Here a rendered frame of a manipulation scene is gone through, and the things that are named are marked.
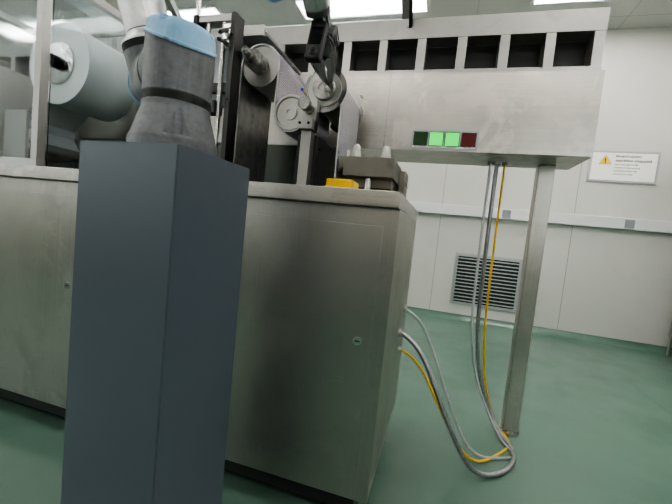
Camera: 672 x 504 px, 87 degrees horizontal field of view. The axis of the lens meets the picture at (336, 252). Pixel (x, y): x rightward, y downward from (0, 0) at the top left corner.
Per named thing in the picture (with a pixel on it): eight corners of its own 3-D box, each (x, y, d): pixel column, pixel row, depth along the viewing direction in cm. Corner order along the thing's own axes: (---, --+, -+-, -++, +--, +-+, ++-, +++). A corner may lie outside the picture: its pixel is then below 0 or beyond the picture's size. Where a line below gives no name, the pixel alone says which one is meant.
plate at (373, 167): (342, 174, 114) (344, 155, 113) (367, 190, 152) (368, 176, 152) (392, 177, 109) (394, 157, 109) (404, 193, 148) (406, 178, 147)
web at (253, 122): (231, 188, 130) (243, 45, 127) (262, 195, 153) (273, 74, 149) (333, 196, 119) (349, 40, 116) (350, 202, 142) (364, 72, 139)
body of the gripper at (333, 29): (341, 45, 110) (335, 0, 101) (333, 58, 105) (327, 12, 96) (317, 46, 112) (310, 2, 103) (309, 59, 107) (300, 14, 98)
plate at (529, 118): (-17, 132, 209) (-15, 80, 207) (34, 144, 235) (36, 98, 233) (595, 155, 124) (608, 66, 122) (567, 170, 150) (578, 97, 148)
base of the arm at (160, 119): (177, 146, 56) (181, 81, 55) (104, 144, 60) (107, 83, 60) (233, 165, 70) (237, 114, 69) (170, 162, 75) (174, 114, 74)
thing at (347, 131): (334, 162, 118) (340, 105, 117) (351, 174, 141) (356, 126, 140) (336, 162, 118) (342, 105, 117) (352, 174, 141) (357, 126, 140)
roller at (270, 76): (241, 86, 128) (244, 46, 127) (272, 110, 152) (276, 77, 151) (277, 86, 124) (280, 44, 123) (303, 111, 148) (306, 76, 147)
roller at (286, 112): (272, 129, 124) (275, 94, 123) (299, 147, 148) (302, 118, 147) (304, 130, 120) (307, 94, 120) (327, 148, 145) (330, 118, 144)
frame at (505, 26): (-9, 81, 209) (-8, 41, 207) (7, 87, 217) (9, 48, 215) (601, 70, 124) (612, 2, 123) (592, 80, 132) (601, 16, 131)
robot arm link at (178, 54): (146, 80, 56) (152, -9, 55) (133, 99, 67) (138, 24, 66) (221, 103, 63) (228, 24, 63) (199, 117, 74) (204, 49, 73)
